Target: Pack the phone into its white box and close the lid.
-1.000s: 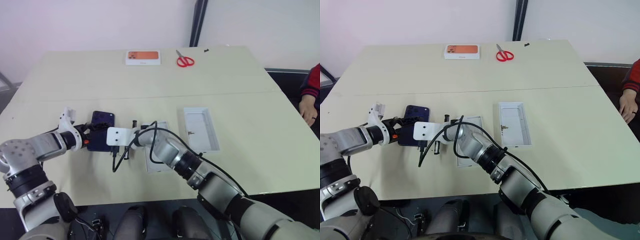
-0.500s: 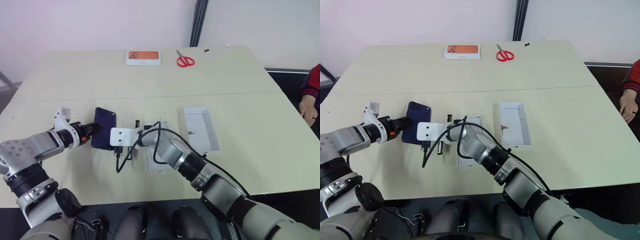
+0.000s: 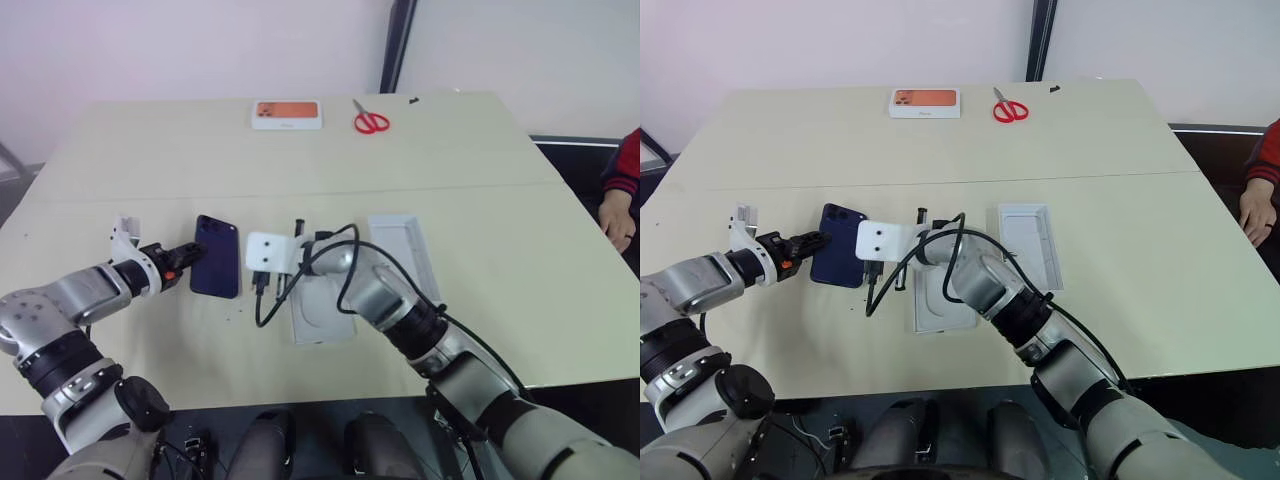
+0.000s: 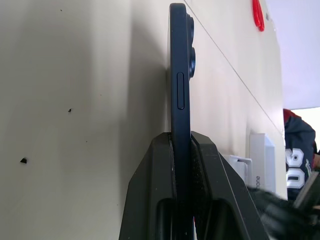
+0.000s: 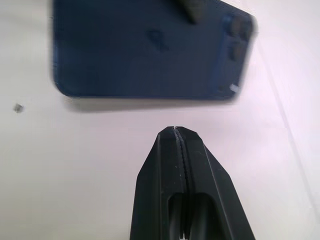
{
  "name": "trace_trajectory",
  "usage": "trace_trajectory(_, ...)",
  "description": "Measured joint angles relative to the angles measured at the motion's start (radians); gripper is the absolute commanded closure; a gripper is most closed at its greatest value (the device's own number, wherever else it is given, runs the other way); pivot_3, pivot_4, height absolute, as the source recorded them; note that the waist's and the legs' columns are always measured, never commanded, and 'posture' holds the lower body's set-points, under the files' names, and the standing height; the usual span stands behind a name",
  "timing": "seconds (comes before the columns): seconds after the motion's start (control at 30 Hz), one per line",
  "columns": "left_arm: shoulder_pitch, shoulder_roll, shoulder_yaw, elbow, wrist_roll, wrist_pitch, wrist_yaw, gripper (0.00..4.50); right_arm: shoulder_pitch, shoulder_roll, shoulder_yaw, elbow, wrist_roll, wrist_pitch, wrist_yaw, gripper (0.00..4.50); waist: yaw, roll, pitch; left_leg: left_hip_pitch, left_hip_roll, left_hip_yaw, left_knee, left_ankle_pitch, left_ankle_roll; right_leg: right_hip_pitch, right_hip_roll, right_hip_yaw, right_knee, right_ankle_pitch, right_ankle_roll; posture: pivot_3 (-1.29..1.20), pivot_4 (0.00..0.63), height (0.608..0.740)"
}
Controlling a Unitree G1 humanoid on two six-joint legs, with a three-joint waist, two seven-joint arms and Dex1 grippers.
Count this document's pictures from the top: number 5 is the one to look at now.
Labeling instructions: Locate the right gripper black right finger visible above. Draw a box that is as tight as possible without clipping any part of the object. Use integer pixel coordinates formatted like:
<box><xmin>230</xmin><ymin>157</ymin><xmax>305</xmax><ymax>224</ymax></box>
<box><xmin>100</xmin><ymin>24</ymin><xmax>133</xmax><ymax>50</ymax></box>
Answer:
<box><xmin>176</xmin><ymin>126</ymin><xmax>256</xmax><ymax>240</ymax></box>

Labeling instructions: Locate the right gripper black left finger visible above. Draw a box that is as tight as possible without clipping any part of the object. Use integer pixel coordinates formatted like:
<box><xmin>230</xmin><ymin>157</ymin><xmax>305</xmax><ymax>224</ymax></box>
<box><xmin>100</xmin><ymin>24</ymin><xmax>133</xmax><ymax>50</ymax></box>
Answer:
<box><xmin>129</xmin><ymin>126</ymin><xmax>188</xmax><ymax>240</ymax></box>

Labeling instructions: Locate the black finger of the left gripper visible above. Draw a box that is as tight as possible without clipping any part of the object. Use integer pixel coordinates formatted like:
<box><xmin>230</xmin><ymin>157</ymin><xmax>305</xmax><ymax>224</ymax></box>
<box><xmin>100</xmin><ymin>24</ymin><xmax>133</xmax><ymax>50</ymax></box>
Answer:
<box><xmin>174</xmin><ymin>0</ymin><xmax>204</xmax><ymax>25</ymax></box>

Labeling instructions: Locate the dark blue smartphone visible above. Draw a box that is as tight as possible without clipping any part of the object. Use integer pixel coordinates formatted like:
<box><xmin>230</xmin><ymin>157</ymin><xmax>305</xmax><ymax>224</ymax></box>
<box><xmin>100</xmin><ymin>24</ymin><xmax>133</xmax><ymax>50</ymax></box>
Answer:
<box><xmin>49</xmin><ymin>0</ymin><xmax>259</xmax><ymax>102</ymax></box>

